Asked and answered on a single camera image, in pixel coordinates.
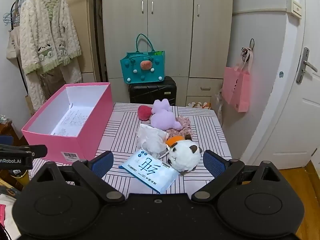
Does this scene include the pink cardboard box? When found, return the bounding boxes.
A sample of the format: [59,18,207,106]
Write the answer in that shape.
[21,82,114,165]

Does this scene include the white wet wipes packet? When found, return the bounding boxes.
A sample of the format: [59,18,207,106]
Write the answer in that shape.
[136,124,169,158]

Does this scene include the purple plush toy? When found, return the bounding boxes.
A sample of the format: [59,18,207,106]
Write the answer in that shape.
[149,99,182,130]

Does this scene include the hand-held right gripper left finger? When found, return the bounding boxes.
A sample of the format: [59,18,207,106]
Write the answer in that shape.
[37,151,125,204]

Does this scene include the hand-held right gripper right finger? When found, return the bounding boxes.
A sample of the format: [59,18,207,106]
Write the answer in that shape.
[192,150,284,203]

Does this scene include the pink heart plush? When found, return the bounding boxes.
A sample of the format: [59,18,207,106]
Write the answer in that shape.
[138,105,153,121]

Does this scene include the hanging white towels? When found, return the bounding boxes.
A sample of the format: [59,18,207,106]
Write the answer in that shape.
[19,0,83,113]

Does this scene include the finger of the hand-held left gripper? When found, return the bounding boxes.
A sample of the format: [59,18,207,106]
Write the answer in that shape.
[0,144,48,157]

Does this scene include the white wall electric box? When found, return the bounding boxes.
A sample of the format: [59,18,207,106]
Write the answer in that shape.
[286,0,303,19]

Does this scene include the teal felt handbag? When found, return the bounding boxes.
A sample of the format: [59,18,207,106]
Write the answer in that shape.
[120,33,166,84]

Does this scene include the white door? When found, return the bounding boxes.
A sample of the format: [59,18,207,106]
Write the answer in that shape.
[240,0,320,163]

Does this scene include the floral fabric pouch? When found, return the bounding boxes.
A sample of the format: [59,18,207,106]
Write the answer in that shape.
[166,115,193,140]

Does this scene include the silver door handle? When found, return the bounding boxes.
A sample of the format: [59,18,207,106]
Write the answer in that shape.
[296,47,318,84]

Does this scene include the light grey wardrobe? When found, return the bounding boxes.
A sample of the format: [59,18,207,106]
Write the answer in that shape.
[101,0,234,108]

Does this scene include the white cat plush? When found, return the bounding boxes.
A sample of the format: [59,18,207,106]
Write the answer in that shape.
[167,140,203,175]

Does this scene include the pink paper gift bag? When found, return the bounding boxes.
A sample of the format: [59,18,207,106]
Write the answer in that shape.
[221,47,254,113]

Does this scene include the striped tablecloth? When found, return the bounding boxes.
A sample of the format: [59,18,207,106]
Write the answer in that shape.
[29,102,233,195]

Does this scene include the light blue wipes pack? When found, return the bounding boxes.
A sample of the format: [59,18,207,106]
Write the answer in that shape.
[118,148,179,194]

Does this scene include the black hard suitcase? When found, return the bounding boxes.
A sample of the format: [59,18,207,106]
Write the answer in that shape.
[129,76,177,105]

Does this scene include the beige canvas tote bag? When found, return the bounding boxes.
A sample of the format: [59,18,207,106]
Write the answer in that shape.
[6,26,23,67]

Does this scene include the wire clothes hangers bunch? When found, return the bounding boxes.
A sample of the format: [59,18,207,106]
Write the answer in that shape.
[3,0,22,27]

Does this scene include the black metal pole stand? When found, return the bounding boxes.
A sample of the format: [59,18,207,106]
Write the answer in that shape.
[93,0,108,80]

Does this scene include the brown paper bag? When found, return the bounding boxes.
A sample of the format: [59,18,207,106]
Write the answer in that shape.
[24,94,35,117]

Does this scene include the orange plush ball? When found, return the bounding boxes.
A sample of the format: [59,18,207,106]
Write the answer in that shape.
[165,135,185,147]

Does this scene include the clear plastic bag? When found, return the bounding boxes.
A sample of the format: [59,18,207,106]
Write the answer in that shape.
[216,90,225,124]

